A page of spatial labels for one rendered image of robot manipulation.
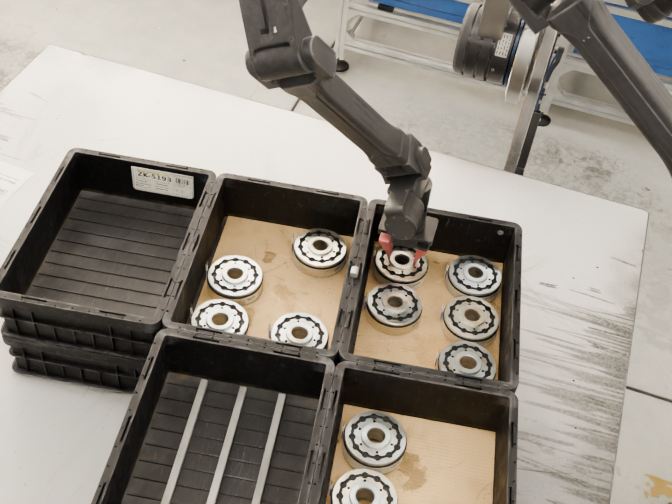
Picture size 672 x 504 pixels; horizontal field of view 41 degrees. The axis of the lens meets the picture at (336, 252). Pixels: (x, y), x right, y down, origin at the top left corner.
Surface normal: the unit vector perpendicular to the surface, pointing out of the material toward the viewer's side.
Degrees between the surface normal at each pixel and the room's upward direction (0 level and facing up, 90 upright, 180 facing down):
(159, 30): 0
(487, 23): 90
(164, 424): 0
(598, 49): 87
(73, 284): 0
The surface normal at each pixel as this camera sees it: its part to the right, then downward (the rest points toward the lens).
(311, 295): 0.08, -0.69
